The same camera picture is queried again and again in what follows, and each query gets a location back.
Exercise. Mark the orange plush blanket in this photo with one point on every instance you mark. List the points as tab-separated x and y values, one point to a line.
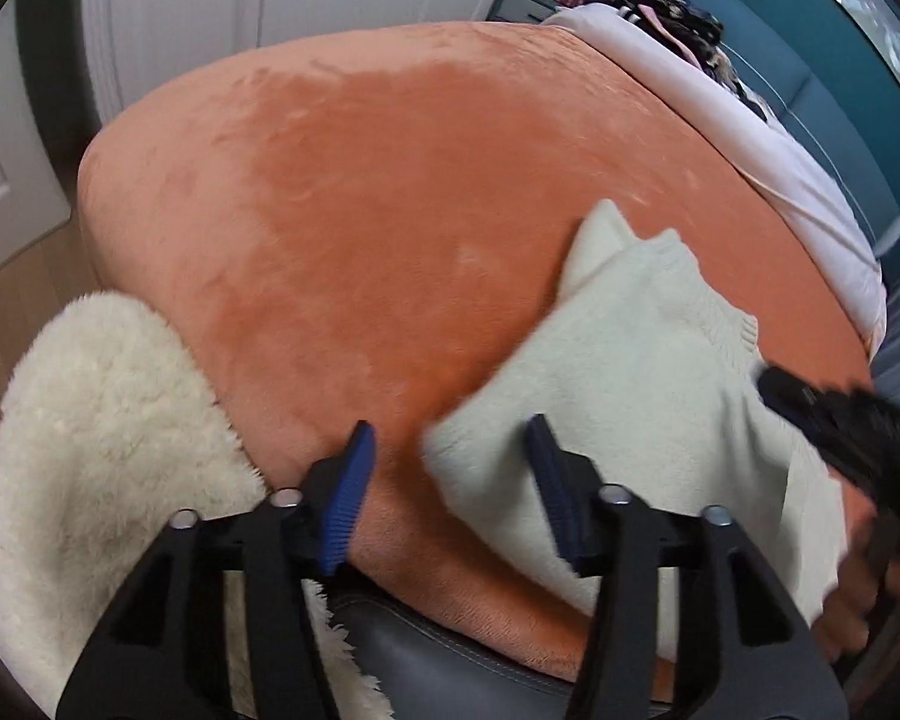
382	240

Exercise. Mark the cream fluffy fleece garment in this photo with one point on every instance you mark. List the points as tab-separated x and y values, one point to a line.
105	427

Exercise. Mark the white wardrobe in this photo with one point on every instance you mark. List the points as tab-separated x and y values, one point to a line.
270	15

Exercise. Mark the grey leather bed frame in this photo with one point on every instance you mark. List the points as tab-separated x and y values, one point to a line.
435	652

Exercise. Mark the pile of dark clothes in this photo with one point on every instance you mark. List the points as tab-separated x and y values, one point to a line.
682	15

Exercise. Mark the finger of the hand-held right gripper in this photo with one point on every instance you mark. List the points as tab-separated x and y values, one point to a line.
791	397

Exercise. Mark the blue padded headboard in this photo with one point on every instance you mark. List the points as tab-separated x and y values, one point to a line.
817	105

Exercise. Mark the white door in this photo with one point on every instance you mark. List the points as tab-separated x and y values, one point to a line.
0	150

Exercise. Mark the silver floral wall mirror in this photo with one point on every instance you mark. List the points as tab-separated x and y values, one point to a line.
892	37

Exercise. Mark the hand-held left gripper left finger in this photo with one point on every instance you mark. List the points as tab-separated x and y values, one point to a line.
349	499

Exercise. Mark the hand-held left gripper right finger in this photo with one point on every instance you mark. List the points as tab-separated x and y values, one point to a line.
559	499

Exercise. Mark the cream knit cardigan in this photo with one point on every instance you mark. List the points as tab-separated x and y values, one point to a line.
630	360

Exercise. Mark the person's right hand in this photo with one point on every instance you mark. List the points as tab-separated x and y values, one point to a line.
847	600

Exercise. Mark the dark nightstand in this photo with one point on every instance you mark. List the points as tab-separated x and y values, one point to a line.
521	6

